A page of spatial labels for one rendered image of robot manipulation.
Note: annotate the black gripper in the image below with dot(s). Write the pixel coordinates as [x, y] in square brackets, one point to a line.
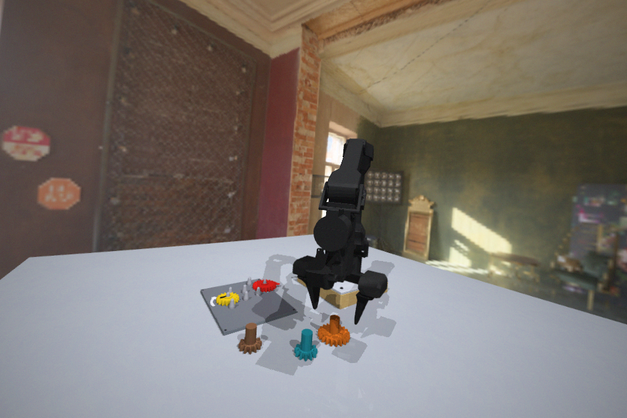
[370, 285]

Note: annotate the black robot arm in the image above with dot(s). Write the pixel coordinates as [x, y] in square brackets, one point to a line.
[346, 193]

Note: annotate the yellow gear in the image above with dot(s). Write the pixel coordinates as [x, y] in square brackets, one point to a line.
[222, 299]

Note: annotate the teal gear with tall hub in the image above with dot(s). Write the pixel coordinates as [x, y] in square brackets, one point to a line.
[305, 350]

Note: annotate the brown gear with tall hub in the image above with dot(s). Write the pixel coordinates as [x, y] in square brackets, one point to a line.
[251, 342]

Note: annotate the red gear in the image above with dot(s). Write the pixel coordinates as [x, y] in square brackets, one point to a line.
[269, 286]

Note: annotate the orange gear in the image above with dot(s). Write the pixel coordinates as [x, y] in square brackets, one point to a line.
[333, 333]

